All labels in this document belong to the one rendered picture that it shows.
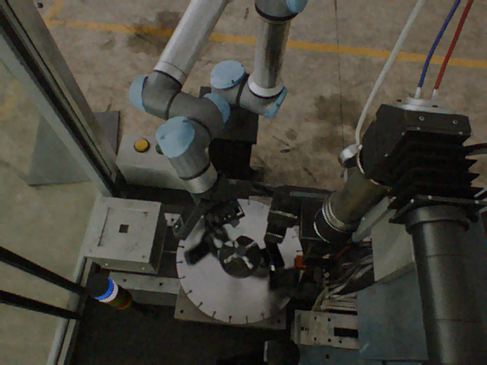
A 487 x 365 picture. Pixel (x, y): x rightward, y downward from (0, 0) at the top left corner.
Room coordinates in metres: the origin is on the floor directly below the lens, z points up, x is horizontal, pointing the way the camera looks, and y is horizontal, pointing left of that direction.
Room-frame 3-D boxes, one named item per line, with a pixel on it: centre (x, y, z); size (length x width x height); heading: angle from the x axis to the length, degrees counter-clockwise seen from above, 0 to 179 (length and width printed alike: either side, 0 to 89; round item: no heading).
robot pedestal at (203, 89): (0.86, 0.08, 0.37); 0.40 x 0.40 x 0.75; 89
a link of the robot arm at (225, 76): (0.86, 0.07, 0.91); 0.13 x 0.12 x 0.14; 69
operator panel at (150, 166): (0.57, 0.26, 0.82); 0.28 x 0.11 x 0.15; 89
